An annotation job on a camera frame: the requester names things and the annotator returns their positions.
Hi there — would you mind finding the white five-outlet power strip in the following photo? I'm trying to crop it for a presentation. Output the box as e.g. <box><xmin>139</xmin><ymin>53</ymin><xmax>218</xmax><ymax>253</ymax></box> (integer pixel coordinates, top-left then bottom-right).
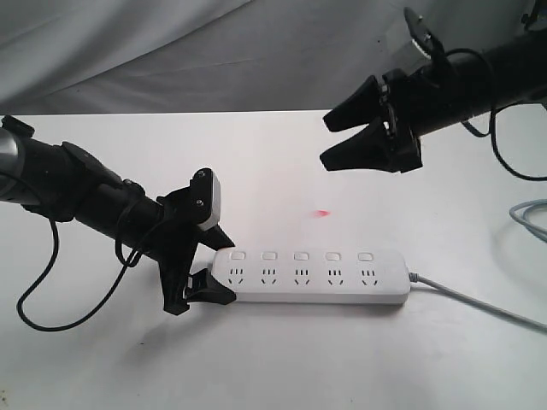
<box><xmin>212</xmin><ymin>247</ymin><xmax>411</xmax><ymax>305</ymax></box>

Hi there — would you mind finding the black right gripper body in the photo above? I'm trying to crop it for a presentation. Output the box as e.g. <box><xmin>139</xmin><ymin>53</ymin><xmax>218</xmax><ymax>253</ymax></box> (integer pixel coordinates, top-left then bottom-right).
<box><xmin>378</xmin><ymin>63</ymin><xmax>444</xmax><ymax>173</ymax></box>

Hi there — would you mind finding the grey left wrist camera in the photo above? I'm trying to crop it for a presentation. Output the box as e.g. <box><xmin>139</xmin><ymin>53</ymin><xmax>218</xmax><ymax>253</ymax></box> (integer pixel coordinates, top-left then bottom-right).
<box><xmin>190</xmin><ymin>167</ymin><xmax>221</xmax><ymax>231</ymax></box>

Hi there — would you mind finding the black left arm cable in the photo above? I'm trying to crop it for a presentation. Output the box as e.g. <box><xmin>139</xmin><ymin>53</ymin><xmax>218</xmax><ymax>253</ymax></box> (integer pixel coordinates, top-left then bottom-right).
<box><xmin>0</xmin><ymin>170</ymin><xmax>202</xmax><ymax>332</ymax></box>

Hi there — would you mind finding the black tripod stand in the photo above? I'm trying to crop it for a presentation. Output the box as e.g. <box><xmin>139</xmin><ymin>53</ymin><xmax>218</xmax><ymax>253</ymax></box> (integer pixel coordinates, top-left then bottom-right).
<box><xmin>521</xmin><ymin>0</ymin><xmax>541</xmax><ymax>31</ymax></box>

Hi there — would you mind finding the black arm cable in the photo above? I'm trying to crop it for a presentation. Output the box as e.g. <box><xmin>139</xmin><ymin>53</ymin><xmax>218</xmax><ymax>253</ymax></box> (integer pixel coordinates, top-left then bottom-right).
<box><xmin>0</xmin><ymin>170</ymin><xmax>202</xmax><ymax>332</ymax></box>
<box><xmin>431</xmin><ymin>32</ymin><xmax>547</xmax><ymax>180</ymax></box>

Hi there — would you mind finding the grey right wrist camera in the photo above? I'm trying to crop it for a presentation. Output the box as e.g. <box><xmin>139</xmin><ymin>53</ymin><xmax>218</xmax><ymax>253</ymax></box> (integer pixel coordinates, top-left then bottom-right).
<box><xmin>403</xmin><ymin>7</ymin><xmax>444</xmax><ymax>60</ymax></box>

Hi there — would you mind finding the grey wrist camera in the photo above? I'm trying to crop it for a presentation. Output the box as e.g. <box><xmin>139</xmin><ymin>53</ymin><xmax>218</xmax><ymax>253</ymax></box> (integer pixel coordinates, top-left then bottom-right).
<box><xmin>190</xmin><ymin>167</ymin><xmax>221</xmax><ymax>231</ymax></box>
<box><xmin>403</xmin><ymin>7</ymin><xmax>444</xmax><ymax>60</ymax></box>

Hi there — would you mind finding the grey power cable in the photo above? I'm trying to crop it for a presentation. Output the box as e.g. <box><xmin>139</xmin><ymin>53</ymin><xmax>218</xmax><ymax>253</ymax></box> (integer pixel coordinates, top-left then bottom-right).
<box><xmin>408</xmin><ymin>198</ymin><xmax>547</xmax><ymax>332</ymax></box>

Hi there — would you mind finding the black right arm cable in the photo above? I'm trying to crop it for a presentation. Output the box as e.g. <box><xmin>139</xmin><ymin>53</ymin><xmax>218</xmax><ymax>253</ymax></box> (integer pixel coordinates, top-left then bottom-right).
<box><xmin>431</xmin><ymin>32</ymin><xmax>547</xmax><ymax>180</ymax></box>

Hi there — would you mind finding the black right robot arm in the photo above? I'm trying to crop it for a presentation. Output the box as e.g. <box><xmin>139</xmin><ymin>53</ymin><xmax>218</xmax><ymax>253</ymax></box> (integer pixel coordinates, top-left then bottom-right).
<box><xmin>320</xmin><ymin>32</ymin><xmax>546</xmax><ymax>173</ymax></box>

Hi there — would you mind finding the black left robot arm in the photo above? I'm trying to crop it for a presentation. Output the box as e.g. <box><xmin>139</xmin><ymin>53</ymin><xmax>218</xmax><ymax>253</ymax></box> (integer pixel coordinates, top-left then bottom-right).
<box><xmin>1</xmin><ymin>115</ymin><xmax>236</xmax><ymax>315</ymax></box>

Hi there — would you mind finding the white backdrop cloth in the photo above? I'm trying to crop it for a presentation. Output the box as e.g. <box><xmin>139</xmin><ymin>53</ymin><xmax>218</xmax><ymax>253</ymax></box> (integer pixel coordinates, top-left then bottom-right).
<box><xmin>1</xmin><ymin>1</ymin><xmax>532</xmax><ymax>114</ymax></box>

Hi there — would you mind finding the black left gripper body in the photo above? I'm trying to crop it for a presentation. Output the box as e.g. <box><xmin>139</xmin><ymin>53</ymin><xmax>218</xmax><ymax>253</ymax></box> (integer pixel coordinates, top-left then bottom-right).
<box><xmin>144</xmin><ymin>187</ymin><xmax>197</xmax><ymax>315</ymax></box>

